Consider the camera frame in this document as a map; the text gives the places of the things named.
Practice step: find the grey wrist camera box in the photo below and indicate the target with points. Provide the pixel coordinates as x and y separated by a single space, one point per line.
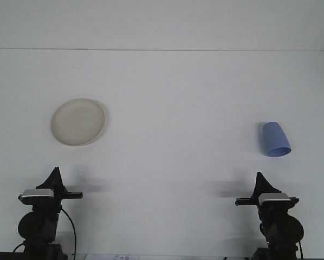
274 197
37 193

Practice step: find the pale round plate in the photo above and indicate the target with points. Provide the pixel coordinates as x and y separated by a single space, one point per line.
78 122

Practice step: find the pale blue cup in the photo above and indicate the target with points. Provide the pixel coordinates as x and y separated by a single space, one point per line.
274 138

